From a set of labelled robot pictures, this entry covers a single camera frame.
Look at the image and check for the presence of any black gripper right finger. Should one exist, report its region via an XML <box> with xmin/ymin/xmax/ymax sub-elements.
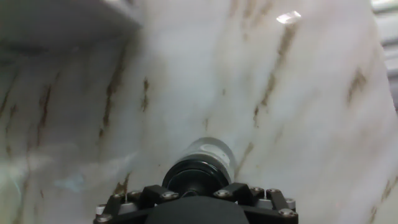
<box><xmin>213</xmin><ymin>182</ymin><xmax>299</xmax><ymax>224</ymax></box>

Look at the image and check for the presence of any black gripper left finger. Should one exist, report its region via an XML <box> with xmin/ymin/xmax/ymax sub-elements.
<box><xmin>93</xmin><ymin>185</ymin><xmax>180</xmax><ymax>224</ymax></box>

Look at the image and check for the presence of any white marble pattern board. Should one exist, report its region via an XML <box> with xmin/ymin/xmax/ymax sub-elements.
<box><xmin>0</xmin><ymin>0</ymin><xmax>398</xmax><ymax>224</ymax></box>

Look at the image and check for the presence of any small clear glass jar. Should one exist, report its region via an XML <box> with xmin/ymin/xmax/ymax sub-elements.
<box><xmin>177</xmin><ymin>136</ymin><xmax>238</xmax><ymax>184</ymax></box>

